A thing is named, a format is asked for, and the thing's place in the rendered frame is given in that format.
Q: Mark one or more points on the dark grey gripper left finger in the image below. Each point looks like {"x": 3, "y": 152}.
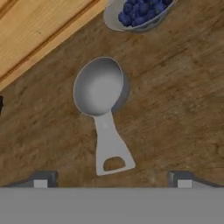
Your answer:
{"x": 43, "y": 177}

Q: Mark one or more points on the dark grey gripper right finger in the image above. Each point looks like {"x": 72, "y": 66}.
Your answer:
{"x": 181, "y": 176}

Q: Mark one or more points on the grey metal measuring cup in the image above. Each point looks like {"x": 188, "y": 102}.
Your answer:
{"x": 99, "y": 87}

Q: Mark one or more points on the light wooden drawer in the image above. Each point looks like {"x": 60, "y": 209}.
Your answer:
{"x": 32, "y": 32}

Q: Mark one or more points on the small black object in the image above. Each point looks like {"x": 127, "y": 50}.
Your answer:
{"x": 1, "y": 105}

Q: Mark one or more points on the grey bowl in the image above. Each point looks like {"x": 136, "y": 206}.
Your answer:
{"x": 114, "y": 20}

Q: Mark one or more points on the pile of blueberries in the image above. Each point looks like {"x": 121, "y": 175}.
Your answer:
{"x": 143, "y": 10}

